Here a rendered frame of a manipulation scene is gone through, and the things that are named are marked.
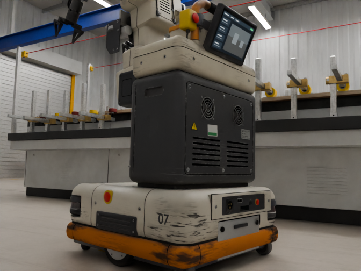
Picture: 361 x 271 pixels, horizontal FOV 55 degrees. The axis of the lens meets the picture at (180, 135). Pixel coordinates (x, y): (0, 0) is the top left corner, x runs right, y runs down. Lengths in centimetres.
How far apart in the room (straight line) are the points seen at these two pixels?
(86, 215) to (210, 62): 76
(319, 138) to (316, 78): 756
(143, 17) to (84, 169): 233
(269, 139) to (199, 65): 134
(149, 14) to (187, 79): 54
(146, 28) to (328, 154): 157
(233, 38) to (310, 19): 916
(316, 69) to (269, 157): 744
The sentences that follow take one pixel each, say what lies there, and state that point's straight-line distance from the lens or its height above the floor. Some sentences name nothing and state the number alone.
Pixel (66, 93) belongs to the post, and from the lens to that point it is 372.
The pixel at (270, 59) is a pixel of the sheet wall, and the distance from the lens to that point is 1041.
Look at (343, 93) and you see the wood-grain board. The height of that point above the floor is 88.
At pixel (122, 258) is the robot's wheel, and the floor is 3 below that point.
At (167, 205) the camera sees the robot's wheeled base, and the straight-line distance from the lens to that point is 111.
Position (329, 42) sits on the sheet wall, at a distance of 1023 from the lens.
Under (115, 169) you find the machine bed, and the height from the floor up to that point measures 33.
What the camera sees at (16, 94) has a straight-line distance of 437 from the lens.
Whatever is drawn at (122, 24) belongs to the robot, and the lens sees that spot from 177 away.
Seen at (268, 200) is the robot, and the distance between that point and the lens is 148.
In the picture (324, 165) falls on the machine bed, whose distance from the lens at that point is 264.
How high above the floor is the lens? 35
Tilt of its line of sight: 5 degrees up
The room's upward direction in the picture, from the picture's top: 1 degrees clockwise
